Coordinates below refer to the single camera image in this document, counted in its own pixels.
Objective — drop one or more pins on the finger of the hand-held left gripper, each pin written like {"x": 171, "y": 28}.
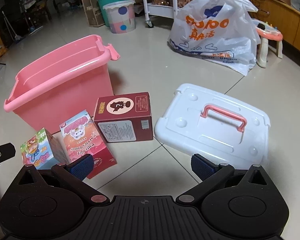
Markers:
{"x": 1, "y": 152}

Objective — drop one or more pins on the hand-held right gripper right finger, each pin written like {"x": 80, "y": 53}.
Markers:
{"x": 202, "y": 166}

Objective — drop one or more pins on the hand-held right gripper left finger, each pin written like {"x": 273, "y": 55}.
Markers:
{"x": 81, "y": 167}

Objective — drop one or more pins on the pink cardboard toy box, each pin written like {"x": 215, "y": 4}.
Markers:
{"x": 82, "y": 140}

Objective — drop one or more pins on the blue green cube toy box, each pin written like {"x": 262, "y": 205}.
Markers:
{"x": 40, "y": 147}

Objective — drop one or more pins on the maroon cardboard toy box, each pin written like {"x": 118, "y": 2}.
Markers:
{"x": 122, "y": 127}

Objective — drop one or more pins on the pink plastic storage box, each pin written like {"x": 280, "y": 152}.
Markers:
{"x": 65, "y": 92}

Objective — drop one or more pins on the floor mop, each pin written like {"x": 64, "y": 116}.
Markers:
{"x": 13, "y": 31}

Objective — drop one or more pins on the white printed plastic bag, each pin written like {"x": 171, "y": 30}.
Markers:
{"x": 215, "y": 37}

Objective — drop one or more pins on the pink toy table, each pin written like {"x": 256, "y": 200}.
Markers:
{"x": 267, "y": 33}

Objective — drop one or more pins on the pastel patterned wastebasket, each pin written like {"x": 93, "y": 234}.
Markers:
{"x": 120, "y": 17}

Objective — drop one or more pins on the brown cardboard box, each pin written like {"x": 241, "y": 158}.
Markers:
{"x": 90, "y": 7}

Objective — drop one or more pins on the white rolling cart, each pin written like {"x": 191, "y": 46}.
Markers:
{"x": 162, "y": 11}

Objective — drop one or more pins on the green plastic bucket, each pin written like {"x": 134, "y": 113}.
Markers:
{"x": 107, "y": 0}

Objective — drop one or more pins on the wooden furniture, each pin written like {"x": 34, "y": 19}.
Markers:
{"x": 297, "y": 22}

